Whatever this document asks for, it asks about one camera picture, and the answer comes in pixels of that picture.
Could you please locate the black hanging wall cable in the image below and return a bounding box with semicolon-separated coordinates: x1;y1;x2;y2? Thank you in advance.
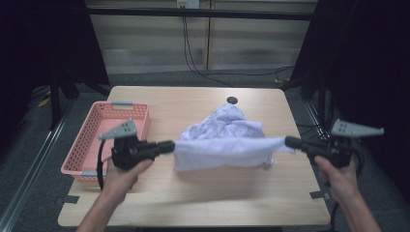
182;8;235;88

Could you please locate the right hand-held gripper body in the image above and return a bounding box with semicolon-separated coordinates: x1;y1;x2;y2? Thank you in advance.
317;118;385;169

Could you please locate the person's right hand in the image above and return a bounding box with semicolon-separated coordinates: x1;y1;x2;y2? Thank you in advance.
313;155;361;203

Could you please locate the dark tape piece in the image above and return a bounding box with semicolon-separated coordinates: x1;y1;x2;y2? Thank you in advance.
309;189;332;200
54;194;80;205

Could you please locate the white towel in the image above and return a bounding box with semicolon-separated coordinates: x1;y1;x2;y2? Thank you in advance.
173;102;296;173

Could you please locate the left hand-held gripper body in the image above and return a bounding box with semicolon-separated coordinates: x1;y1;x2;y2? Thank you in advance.
98;118;155;171

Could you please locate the black metal stand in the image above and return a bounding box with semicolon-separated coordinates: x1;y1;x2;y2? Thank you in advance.
47;73;112;130

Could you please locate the pink perforated plastic basket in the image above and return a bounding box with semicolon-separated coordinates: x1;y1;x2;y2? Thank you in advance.
60;101;151;184

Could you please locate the black cable bundle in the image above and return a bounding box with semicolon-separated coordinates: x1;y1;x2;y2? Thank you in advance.
296;122;332;141

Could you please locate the white wall socket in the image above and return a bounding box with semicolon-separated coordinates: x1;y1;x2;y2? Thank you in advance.
176;0;201;10

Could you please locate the black curtain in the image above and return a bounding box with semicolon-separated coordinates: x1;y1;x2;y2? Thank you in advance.
0;0;110;98
289;0;410;204

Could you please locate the black horizontal bar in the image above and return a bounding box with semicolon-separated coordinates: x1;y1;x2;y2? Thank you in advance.
86;8;313;21

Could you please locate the person's left hand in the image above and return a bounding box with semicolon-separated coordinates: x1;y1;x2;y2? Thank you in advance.
102;158;154;204

